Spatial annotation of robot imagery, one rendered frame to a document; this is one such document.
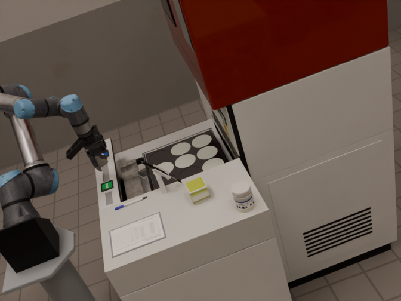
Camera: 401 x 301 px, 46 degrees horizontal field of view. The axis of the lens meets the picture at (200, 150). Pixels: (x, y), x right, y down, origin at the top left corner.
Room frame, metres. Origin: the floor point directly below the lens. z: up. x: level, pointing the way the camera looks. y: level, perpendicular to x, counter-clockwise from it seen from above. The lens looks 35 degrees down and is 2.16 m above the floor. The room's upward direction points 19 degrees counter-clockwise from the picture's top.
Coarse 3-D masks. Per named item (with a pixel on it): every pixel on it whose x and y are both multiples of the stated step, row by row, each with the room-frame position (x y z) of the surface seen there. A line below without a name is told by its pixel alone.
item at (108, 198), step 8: (112, 152) 1.96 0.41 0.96; (112, 160) 1.89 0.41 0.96; (104, 168) 1.85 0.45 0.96; (112, 168) 1.82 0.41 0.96; (96, 176) 1.80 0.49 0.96; (104, 176) 1.79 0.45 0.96; (112, 176) 1.76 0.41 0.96; (104, 192) 1.66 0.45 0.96; (112, 192) 1.64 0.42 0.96; (104, 200) 1.61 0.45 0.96; (112, 200) 1.60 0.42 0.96
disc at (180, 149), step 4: (180, 144) 1.93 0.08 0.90; (184, 144) 1.91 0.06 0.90; (188, 144) 1.90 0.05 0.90; (172, 148) 1.91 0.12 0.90; (176, 148) 1.90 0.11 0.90; (180, 148) 1.89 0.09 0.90; (184, 148) 1.88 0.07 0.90; (188, 148) 1.87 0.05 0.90; (172, 152) 1.88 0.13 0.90; (176, 152) 1.87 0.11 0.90; (180, 152) 1.86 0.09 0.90; (184, 152) 1.85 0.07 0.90
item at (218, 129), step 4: (212, 116) 2.00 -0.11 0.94; (216, 120) 1.96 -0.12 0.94; (216, 124) 1.93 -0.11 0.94; (216, 128) 2.00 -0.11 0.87; (220, 128) 1.88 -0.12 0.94; (220, 132) 1.86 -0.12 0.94; (220, 136) 1.92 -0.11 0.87; (224, 136) 1.80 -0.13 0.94; (224, 140) 1.80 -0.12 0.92; (224, 144) 1.85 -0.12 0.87; (228, 144) 1.74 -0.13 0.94; (228, 148) 1.80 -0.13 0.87; (228, 152) 1.80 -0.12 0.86; (232, 152) 1.67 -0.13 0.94; (232, 156) 1.73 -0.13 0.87; (236, 156) 1.63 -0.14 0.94; (232, 160) 1.73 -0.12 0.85
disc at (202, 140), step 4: (200, 136) 1.93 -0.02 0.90; (204, 136) 1.92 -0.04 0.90; (208, 136) 1.91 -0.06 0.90; (196, 140) 1.91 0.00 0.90; (200, 140) 1.90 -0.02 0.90; (204, 140) 1.89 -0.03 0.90; (208, 140) 1.88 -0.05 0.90; (192, 144) 1.89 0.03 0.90; (196, 144) 1.88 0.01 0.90; (200, 144) 1.87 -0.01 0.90; (204, 144) 1.86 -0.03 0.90
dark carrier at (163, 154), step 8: (176, 144) 1.94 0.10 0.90; (208, 144) 1.85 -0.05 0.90; (216, 144) 1.83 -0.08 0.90; (152, 152) 1.94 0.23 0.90; (160, 152) 1.92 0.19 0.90; (168, 152) 1.89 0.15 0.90; (192, 152) 1.83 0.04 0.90; (152, 160) 1.87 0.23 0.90; (160, 160) 1.85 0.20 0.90; (168, 160) 1.83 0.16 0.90; (200, 160) 1.74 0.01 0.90; (224, 160) 1.69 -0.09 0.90; (176, 168) 1.74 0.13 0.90; (184, 168) 1.72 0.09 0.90; (192, 168) 1.71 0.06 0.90; (200, 168) 1.68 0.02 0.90; (152, 176) 1.75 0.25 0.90; (176, 176) 1.69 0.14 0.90; (184, 176) 1.67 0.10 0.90; (168, 184) 1.65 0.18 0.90
